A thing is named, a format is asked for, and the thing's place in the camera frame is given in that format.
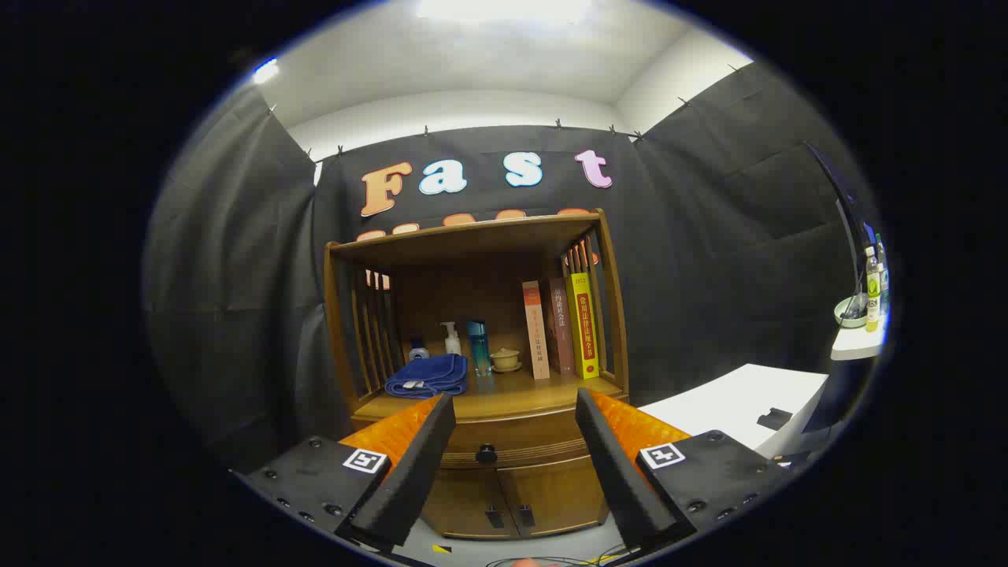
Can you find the brown book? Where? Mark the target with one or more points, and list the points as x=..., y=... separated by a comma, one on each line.
x=561, y=331

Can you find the white side cabinet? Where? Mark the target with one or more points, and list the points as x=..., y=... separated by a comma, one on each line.
x=724, y=402

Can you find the wooden cabinet door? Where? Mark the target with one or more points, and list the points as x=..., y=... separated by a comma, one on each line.
x=465, y=504
x=559, y=496

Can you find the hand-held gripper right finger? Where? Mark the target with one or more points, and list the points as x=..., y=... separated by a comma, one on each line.
x=614, y=472

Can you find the wooden drawer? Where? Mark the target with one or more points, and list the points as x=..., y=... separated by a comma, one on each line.
x=520, y=431

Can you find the wooden cabinet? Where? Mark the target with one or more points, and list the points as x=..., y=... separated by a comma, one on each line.
x=465, y=234

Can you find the clear plastic bottle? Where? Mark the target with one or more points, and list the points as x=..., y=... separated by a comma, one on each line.
x=885, y=276

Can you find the pale green bowl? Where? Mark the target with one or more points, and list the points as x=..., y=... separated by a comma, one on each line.
x=849, y=315

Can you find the small blue-capped bottle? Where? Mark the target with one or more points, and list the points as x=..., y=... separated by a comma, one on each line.
x=419, y=353

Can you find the black flat pad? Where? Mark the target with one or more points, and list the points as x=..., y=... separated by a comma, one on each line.
x=775, y=419

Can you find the wooden countertop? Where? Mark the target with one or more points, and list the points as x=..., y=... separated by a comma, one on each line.
x=512, y=395

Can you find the blue folded towel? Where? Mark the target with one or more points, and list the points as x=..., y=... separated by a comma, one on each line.
x=433, y=375

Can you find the green label plastic bottle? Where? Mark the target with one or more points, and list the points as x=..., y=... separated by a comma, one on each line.
x=872, y=291

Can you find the white side shelf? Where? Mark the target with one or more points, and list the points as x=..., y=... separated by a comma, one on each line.
x=854, y=345

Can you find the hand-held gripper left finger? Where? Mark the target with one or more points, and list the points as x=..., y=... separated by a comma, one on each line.
x=417, y=472

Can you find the white pump bottle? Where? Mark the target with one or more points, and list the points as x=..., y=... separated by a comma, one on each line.
x=453, y=344

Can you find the tall blue transparent bottle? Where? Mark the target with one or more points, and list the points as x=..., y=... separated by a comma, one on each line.
x=478, y=346

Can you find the beige lidded teacup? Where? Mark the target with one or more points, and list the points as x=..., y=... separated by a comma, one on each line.
x=505, y=360

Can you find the orange and white book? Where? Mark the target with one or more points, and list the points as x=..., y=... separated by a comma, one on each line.
x=537, y=339

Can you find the yellow book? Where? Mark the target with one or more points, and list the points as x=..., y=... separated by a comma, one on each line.
x=584, y=331

